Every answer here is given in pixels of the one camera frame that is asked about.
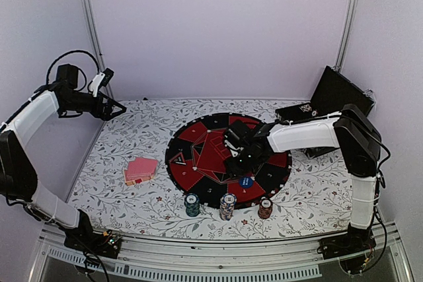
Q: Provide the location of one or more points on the aluminium frame post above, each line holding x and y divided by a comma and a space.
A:
92, 32
345, 37

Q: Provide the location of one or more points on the red playing card deck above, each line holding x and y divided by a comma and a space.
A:
140, 170

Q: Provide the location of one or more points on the red brown poker chip stack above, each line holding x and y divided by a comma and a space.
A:
265, 208

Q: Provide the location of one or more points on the blue beige poker chip stack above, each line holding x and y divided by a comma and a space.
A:
227, 206

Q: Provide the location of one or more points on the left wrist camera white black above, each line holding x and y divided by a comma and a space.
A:
99, 81

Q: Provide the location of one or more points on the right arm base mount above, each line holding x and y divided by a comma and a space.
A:
354, 253

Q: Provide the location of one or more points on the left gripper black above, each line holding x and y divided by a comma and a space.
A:
106, 113

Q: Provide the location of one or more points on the blue small blind button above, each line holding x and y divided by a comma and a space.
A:
246, 182

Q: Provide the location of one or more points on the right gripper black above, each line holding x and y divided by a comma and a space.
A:
234, 170

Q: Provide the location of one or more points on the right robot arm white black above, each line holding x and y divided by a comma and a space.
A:
348, 131

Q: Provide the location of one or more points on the black poker set case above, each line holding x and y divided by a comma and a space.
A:
332, 93

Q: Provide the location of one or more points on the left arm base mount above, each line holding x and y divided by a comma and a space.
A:
106, 244

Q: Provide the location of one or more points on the left aluminium frame post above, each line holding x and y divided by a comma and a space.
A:
92, 32

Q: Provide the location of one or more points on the front aluminium rail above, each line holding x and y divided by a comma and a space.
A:
150, 258

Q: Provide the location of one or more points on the green poker chip stack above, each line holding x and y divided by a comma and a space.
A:
192, 205

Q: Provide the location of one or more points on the round red black poker mat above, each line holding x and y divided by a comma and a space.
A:
196, 160

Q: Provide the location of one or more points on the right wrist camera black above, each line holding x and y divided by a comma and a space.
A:
237, 135

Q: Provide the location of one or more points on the right aluminium frame post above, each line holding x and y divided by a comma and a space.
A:
345, 37

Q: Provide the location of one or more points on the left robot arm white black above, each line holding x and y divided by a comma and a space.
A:
24, 154

